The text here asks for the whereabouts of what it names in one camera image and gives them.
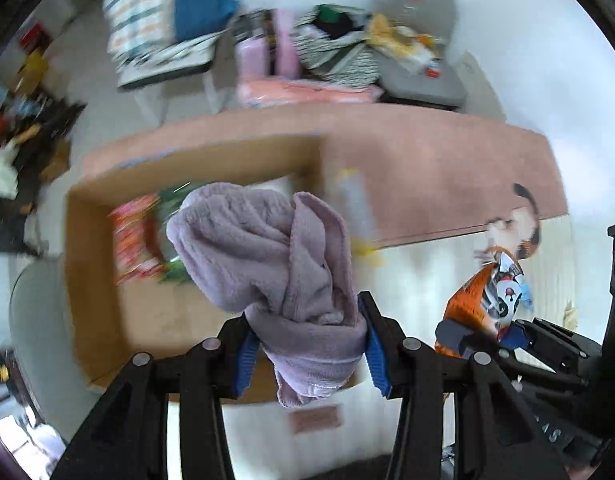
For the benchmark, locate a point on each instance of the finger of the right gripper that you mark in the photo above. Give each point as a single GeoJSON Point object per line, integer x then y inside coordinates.
{"type": "Point", "coordinates": [520, 335]}
{"type": "Point", "coordinates": [462, 340]}

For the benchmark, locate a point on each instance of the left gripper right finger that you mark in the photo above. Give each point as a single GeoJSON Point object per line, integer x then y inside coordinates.
{"type": "Point", "coordinates": [496, 437]}

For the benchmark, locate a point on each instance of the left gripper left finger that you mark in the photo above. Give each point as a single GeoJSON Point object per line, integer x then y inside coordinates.
{"type": "Point", "coordinates": [124, 435]}

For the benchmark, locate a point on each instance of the orange snack bag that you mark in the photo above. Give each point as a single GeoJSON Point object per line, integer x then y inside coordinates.
{"type": "Point", "coordinates": [488, 301]}

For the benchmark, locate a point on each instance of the red snack bag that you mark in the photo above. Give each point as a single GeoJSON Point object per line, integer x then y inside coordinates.
{"type": "Point", "coordinates": [135, 240]}

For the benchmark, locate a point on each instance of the lilac towel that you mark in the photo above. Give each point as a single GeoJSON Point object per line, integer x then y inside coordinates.
{"type": "Point", "coordinates": [287, 266]}

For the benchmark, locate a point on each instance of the grey office chair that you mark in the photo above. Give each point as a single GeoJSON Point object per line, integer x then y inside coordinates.
{"type": "Point", "coordinates": [41, 332]}

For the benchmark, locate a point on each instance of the cardboard box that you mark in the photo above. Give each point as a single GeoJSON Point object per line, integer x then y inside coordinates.
{"type": "Point", "coordinates": [113, 321]}

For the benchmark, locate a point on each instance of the brown label sticker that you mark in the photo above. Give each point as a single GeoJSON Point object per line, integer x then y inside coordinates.
{"type": "Point", "coordinates": [308, 420]}

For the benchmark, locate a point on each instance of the pink table mat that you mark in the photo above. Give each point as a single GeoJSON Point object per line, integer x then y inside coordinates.
{"type": "Point", "coordinates": [429, 173]}

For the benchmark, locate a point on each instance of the green snack bag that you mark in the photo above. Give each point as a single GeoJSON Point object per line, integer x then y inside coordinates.
{"type": "Point", "coordinates": [166, 212]}

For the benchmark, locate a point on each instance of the silver yellow pouch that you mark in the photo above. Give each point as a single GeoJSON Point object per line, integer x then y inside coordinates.
{"type": "Point", "coordinates": [357, 212]}

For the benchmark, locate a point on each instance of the white paper package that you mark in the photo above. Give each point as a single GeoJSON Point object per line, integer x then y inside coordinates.
{"type": "Point", "coordinates": [285, 185]}

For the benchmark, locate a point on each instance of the white goose plush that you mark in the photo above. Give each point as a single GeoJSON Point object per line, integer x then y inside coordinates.
{"type": "Point", "coordinates": [8, 174]}

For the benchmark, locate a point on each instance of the yellow plush toy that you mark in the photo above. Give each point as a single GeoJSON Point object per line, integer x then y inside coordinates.
{"type": "Point", "coordinates": [416, 52]}

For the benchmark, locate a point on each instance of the folded pink blanket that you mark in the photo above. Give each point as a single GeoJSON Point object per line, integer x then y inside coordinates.
{"type": "Point", "coordinates": [258, 93]}

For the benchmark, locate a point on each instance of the black bag pile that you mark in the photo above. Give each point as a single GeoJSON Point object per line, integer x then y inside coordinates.
{"type": "Point", "coordinates": [44, 154]}

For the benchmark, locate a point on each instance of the zebra striped bag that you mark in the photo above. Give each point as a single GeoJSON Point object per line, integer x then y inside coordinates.
{"type": "Point", "coordinates": [331, 44]}

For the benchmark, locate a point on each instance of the pink suitcase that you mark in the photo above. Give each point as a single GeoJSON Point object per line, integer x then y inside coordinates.
{"type": "Point", "coordinates": [263, 46]}

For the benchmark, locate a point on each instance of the grey floor chair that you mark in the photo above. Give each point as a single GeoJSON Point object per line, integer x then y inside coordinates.
{"type": "Point", "coordinates": [438, 19]}

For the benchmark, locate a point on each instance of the white stool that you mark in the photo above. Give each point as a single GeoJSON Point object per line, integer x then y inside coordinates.
{"type": "Point", "coordinates": [197, 57]}

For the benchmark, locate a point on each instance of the blue cushion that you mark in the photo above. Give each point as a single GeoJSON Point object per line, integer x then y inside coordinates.
{"type": "Point", "coordinates": [197, 18]}

